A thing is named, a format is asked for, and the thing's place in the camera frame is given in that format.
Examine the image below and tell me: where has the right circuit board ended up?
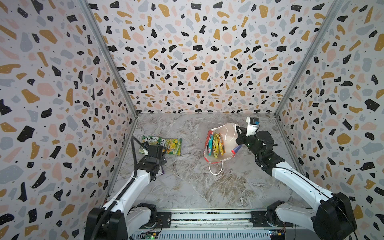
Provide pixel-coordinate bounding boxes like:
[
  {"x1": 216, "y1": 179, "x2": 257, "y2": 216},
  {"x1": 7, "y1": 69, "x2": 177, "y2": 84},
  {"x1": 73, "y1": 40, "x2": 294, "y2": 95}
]
[{"x1": 269, "y1": 230, "x2": 286, "y2": 240}]

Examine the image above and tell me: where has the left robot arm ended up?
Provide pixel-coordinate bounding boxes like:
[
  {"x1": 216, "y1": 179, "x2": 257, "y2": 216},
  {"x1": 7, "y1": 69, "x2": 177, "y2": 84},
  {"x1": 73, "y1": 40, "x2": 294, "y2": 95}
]
[{"x1": 84, "y1": 145, "x2": 167, "y2": 240}]

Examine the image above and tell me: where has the purple snack packet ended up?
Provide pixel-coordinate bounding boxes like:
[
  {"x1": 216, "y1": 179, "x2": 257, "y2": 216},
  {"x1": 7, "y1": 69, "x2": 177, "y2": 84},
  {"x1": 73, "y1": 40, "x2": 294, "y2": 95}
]
[{"x1": 156, "y1": 166, "x2": 165, "y2": 177}]

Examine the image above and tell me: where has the orange snack packet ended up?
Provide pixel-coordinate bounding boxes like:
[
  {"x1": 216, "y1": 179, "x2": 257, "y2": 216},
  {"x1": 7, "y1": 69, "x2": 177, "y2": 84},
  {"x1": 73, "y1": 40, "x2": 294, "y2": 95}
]
[{"x1": 218, "y1": 134, "x2": 225, "y2": 156}]

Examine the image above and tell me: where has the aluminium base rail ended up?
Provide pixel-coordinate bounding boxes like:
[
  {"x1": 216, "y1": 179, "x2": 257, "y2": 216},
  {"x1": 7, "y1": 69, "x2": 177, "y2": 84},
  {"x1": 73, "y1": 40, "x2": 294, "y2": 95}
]
[{"x1": 130, "y1": 209, "x2": 319, "y2": 240}]

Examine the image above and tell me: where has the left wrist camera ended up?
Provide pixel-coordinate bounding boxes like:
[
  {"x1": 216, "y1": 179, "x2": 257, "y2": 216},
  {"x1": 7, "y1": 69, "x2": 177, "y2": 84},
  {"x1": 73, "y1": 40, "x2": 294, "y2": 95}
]
[{"x1": 148, "y1": 145, "x2": 166, "y2": 159}]

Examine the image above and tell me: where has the yellow green Fox's candy bag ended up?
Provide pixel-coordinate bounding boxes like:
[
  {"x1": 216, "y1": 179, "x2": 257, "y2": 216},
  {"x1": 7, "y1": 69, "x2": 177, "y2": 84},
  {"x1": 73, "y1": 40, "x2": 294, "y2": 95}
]
[{"x1": 163, "y1": 138, "x2": 183, "y2": 156}]

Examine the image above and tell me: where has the left circuit board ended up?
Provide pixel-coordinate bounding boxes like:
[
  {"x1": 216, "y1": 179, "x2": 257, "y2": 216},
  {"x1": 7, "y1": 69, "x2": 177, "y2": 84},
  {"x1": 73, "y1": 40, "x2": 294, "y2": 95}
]
[{"x1": 138, "y1": 231, "x2": 159, "y2": 240}]

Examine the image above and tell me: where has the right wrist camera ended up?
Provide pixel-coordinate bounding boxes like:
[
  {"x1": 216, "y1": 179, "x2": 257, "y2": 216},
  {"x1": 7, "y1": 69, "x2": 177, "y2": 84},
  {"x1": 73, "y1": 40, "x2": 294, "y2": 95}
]
[{"x1": 246, "y1": 117, "x2": 260, "y2": 137}]

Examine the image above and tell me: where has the circuit board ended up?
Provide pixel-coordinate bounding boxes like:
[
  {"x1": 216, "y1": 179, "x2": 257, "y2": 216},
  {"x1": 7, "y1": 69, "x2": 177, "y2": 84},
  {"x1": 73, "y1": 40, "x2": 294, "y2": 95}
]
[
  {"x1": 138, "y1": 231, "x2": 159, "y2": 240},
  {"x1": 269, "y1": 230, "x2": 286, "y2": 240}
]

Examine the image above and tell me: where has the green snack packet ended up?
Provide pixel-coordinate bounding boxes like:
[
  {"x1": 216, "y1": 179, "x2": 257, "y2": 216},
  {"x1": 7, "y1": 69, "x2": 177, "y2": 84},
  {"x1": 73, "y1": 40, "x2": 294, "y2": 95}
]
[{"x1": 139, "y1": 136, "x2": 164, "y2": 155}]

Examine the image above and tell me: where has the yellow snack packet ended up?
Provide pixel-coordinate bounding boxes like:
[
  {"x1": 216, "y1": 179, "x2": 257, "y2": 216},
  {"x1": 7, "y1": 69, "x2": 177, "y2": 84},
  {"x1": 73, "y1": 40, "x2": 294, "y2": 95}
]
[{"x1": 212, "y1": 134, "x2": 220, "y2": 159}]

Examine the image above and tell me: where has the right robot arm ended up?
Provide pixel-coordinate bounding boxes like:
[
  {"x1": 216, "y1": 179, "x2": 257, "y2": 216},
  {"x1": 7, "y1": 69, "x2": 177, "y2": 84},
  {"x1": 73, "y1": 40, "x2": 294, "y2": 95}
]
[{"x1": 236, "y1": 127, "x2": 357, "y2": 240}]

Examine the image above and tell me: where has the red paper bag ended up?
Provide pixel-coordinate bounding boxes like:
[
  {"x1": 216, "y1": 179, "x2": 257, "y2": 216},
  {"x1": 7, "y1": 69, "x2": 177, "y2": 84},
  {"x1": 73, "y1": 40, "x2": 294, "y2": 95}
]
[{"x1": 204, "y1": 123, "x2": 242, "y2": 176}]

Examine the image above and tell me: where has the teal snack packet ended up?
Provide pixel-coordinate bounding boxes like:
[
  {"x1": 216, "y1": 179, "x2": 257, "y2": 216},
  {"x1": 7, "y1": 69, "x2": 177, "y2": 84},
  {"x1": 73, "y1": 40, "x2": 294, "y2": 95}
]
[{"x1": 208, "y1": 134, "x2": 214, "y2": 156}]

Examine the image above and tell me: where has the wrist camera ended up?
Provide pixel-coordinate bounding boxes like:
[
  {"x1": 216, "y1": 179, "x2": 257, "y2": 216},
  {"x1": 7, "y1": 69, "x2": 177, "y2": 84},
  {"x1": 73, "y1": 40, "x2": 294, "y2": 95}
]
[
  {"x1": 246, "y1": 117, "x2": 260, "y2": 137},
  {"x1": 148, "y1": 145, "x2": 166, "y2": 159}
]

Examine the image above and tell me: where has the black corrugated cable conduit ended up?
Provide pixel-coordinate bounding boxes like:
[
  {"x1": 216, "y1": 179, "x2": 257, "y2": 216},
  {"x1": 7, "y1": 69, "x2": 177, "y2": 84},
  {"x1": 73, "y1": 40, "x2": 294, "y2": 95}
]
[{"x1": 89, "y1": 136, "x2": 151, "y2": 240}]

